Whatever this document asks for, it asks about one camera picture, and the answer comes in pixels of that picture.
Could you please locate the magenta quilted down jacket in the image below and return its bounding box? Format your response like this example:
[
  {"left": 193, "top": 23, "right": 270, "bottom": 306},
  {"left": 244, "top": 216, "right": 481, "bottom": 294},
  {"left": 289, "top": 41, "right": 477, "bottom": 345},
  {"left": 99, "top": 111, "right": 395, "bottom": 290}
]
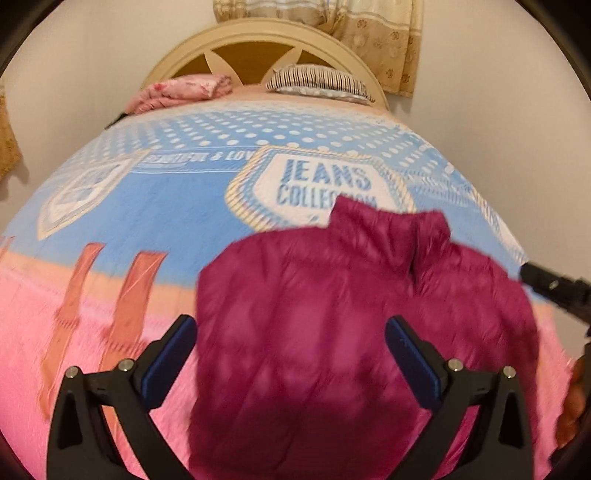
[{"left": 189, "top": 198, "right": 539, "bottom": 479}]

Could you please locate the pink and blue bedspread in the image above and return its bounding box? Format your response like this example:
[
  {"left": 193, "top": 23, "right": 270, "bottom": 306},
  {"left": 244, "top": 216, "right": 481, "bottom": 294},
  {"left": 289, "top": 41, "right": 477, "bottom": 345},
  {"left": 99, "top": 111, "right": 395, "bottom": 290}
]
[{"left": 1, "top": 92, "right": 570, "bottom": 479}]

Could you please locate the beige left window curtain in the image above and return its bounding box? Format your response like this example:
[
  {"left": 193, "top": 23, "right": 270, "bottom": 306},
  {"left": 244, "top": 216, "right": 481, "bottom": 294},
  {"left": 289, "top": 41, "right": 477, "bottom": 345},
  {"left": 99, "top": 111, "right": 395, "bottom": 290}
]
[{"left": 0, "top": 85, "right": 23, "bottom": 180}]

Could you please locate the beige floral curtain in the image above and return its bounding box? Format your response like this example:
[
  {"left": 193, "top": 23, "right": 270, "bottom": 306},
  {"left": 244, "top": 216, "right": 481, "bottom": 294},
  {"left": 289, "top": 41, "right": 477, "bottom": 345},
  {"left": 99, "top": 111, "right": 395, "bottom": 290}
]
[{"left": 212, "top": 0, "right": 425, "bottom": 98}]

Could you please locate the folded pink floral blanket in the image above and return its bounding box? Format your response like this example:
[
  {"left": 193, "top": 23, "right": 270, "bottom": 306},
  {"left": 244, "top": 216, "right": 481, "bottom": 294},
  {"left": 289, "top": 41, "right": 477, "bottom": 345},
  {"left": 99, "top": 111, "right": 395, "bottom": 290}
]
[{"left": 123, "top": 74, "right": 232, "bottom": 115}]

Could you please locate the person's right hand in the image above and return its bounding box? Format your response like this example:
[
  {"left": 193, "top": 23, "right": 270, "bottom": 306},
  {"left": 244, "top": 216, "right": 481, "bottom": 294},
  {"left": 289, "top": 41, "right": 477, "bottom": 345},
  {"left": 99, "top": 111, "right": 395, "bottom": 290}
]
[{"left": 555, "top": 356, "right": 586, "bottom": 448}]

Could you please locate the cream wooden headboard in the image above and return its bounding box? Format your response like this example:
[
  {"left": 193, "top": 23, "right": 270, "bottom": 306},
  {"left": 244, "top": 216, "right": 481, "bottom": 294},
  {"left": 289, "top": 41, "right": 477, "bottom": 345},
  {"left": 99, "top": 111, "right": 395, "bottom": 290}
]
[{"left": 142, "top": 18, "right": 390, "bottom": 110}]

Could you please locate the striped pillow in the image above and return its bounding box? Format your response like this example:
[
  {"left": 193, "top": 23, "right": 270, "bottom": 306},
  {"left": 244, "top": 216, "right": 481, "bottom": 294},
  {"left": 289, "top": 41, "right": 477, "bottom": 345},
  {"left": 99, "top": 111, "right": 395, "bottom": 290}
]
[{"left": 266, "top": 64, "right": 375, "bottom": 105}]

